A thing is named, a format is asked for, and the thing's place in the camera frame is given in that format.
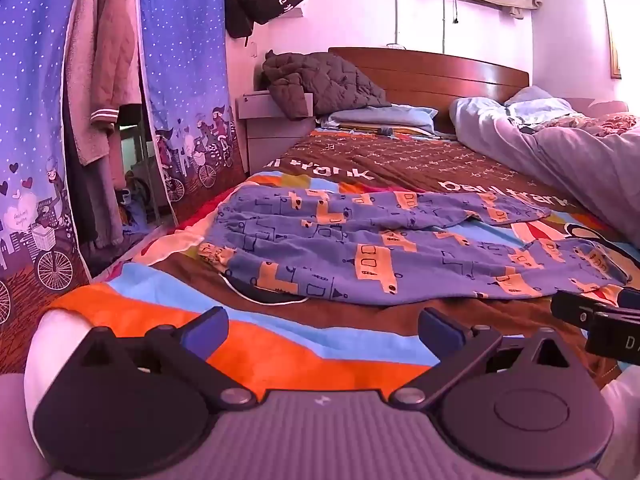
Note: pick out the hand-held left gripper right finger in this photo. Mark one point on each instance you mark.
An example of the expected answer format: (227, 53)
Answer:
(440, 332)

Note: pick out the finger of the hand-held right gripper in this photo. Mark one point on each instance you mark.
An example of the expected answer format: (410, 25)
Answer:
(575, 306)

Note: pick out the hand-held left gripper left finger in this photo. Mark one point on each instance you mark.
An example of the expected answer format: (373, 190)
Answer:
(206, 331)

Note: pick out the blue pants with orange print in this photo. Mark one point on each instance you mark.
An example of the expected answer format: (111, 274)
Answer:
(350, 240)

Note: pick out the colourful printed blanket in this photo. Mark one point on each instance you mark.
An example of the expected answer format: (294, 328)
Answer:
(325, 342)

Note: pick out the grey duvet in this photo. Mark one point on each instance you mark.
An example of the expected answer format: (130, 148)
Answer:
(575, 160)

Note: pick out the floral cloth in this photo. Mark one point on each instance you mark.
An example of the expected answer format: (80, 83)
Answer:
(615, 122)

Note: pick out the grey nightstand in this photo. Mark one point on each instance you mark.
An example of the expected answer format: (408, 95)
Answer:
(270, 135)

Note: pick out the light blue pillow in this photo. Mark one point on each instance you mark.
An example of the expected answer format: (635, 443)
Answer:
(540, 102)

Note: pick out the small grey object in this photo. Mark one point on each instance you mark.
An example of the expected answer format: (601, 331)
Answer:
(385, 131)

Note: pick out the wooden headboard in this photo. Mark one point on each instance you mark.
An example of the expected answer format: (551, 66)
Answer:
(425, 80)

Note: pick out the pink fleece robe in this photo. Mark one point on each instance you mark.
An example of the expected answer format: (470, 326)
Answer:
(85, 70)

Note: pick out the framed wall picture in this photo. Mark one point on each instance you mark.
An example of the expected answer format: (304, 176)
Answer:
(614, 50)

